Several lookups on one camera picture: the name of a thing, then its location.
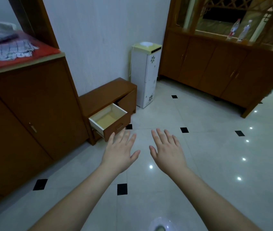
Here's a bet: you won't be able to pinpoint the person's right hand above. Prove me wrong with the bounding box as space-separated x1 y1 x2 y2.
149 128 190 176

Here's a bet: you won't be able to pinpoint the person's left hand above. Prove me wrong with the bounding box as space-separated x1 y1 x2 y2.
100 128 141 175

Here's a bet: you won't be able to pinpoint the person's left forearm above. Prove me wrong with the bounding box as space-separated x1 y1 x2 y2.
28 163 121 231

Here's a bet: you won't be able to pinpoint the person's right forearm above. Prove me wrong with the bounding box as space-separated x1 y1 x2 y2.
172 167 263 231

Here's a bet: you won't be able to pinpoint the low brown wooden cabinet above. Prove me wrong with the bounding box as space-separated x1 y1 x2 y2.
78 77 137 146

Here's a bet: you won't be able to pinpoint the white floral water dispenser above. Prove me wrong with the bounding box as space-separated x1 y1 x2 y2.
129 41 162 109

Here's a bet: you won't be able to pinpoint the tall brown wooden cupboard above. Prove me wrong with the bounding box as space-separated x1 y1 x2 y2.
0 0 90 212

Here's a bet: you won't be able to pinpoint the dark brown wooden furniture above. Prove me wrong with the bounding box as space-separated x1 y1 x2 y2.
158 0 273 118

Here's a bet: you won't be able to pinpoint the clear plastic bottle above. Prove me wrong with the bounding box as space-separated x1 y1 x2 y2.
237 20 253 42

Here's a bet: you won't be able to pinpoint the black television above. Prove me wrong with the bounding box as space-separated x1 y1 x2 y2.
203 7 247 23

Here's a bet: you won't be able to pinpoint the white paper sheets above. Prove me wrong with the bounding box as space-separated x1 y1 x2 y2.
0 39 39 62

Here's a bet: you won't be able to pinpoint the white rounded object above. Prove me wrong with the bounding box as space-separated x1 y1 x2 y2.
0 21 17 31

